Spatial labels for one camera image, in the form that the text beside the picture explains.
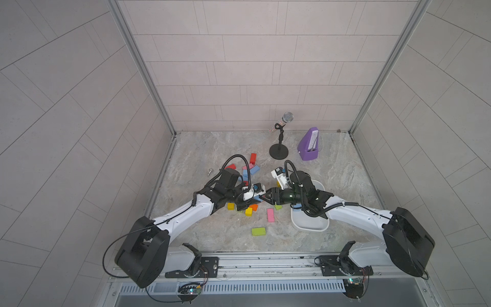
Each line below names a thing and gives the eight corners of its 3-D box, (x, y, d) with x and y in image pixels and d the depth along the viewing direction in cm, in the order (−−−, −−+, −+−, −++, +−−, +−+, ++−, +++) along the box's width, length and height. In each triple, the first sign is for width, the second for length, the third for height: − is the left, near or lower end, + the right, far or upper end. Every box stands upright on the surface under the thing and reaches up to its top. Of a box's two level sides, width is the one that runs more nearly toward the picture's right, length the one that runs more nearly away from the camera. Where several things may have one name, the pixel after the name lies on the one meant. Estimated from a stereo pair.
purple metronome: (304, 162, 105) (312, 140, 91) (297, 151, 110) (303, 129, 96) (316, 158, 107) (325, 136, 93) (308, 147, 112) (316, 125, 98)
